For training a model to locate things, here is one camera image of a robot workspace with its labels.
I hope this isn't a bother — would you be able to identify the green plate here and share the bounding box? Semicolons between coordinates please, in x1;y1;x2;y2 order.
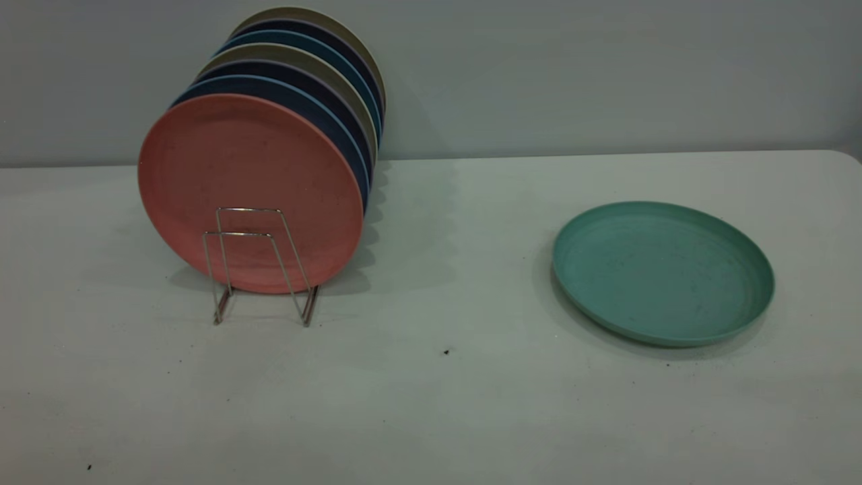
552;201;776;348

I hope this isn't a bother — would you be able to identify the pink plate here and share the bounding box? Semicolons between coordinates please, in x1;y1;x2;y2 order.
137;93;365;295

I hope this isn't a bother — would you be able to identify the blue plate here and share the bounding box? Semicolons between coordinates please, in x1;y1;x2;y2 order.
170;74;372;215

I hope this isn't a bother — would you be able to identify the dark purple plate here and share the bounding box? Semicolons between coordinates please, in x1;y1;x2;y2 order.
194;59;375;183
229;18;386;122

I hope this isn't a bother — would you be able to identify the beige plate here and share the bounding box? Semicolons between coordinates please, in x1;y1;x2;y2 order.
197;42;379;162
229;6;388;112

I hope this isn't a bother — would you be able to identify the teal plate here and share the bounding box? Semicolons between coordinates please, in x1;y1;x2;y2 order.
214;29;383;146

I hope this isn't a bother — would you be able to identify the metal wire plate rack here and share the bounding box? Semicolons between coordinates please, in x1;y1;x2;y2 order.
202;207;320;328

